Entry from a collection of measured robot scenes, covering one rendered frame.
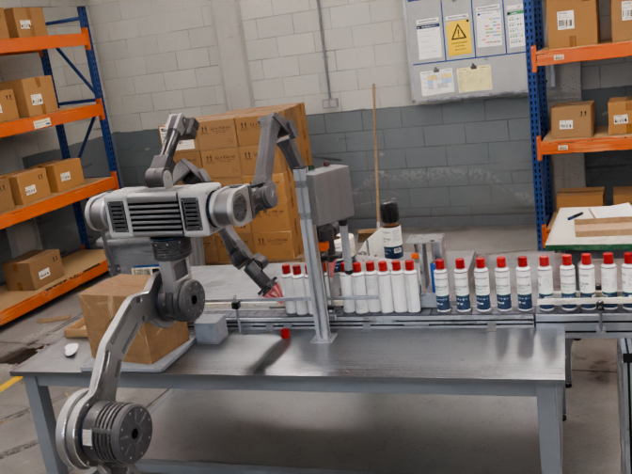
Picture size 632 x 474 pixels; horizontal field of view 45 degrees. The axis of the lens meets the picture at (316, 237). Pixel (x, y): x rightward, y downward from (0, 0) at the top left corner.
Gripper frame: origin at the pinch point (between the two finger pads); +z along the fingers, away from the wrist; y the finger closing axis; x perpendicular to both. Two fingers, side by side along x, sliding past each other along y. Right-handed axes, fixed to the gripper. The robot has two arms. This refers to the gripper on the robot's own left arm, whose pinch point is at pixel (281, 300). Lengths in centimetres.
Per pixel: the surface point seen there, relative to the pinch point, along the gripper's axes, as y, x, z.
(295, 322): -4.8, -0.6, 9.8
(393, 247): 56, -31, 19
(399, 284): -2, -43, 25
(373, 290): -1.9, -33.7, 20.7
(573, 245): 106, -81, 82
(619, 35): 358, -167, 41
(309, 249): -15.5, -32.0, -7.9
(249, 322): -4.4, 15.2, -2.6
